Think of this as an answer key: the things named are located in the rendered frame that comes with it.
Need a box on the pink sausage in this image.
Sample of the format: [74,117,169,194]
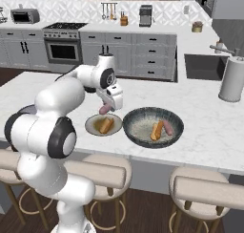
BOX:
[98,104,112,116]
[162,120,174,137]

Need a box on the rail with hanging tools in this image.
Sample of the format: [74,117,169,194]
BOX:
[100,2,119,22]

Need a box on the beige bar stool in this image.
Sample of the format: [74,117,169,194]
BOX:
[168,165,244,233]
[0,146,55,227]
[62,153,133,233]

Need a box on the silver stove with oven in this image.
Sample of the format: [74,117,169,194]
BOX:
[42,21,89,74]

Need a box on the grey base cupboard run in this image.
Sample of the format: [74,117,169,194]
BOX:
[0,28,50,72]
[78,31,178,83]

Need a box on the potted plant in basket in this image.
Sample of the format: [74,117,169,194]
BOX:
[191,20,205,33]

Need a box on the dark grey bowl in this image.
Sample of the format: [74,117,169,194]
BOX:
[122,106,185,150]

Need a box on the silver toaster oven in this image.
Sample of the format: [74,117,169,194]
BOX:
[10,8,41,25]

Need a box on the dark sink basin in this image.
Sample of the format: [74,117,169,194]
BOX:
[183,53,231,82]

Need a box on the white paper towel roll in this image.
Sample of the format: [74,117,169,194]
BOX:
[217,55,244,103]

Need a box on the wooden knife block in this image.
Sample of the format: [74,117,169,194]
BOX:
[119,11,130,27]

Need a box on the grey tap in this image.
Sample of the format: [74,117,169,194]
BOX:
[209,43,241,57]

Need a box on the golden bun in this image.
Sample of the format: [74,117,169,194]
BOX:
[98,116,115,135]
[150,120,165,142]

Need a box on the grey tall cupboard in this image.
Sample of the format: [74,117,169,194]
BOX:
[194,0,244,49]

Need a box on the small grey plate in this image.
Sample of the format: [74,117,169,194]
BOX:
[18,104,38,116]
[84,113,124,138]

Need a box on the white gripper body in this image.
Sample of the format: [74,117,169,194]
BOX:
[96,88,125,113]

